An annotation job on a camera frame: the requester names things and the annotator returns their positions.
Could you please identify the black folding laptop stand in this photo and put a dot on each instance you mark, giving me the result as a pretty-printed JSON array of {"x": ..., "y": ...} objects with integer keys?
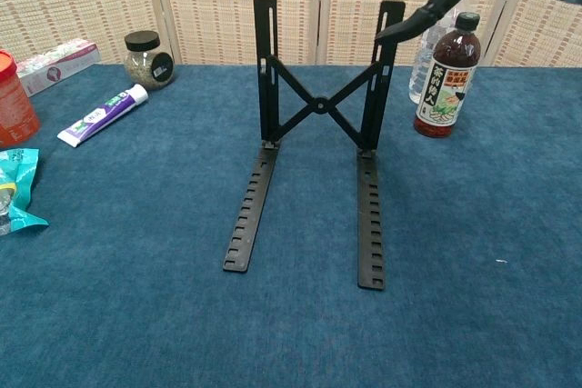
[{"x": 372, "y": 224}]

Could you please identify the clear plastic water bottle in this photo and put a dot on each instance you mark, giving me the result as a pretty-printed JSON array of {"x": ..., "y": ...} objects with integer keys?
[{"x": 423, "y": 70}]

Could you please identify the dark tea bottle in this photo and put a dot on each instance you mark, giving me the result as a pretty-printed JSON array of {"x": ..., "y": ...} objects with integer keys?
[{"x": 448, "y": 88}]

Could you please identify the bamboo folding screen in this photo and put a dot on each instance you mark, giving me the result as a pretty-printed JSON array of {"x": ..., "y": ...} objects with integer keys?
[{"x": 213, "y": 6}]

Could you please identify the glass jar black lid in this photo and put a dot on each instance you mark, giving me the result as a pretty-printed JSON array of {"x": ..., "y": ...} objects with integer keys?
[{"x": 143, "y": 67}]

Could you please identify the purple white toothpaste tube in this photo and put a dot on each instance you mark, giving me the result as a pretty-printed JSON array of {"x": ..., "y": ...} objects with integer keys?
[{"x": 100, "y": 117}]

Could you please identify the floral toothpaste carton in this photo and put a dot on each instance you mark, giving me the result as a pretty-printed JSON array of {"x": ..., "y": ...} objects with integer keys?
[{"x": 59, "y": 65}]

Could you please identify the blue table mat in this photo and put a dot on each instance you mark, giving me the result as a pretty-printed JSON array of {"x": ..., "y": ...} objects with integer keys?
[{"x": 136, "y": 292}]

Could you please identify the red orange-lidded canister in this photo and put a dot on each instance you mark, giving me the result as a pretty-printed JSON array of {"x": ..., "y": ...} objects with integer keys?
[{"x": 13, "y": 106}]

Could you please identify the teal snack bag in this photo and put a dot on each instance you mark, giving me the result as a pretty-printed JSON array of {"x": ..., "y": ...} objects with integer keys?
[{"x": 18, "y": 179}]

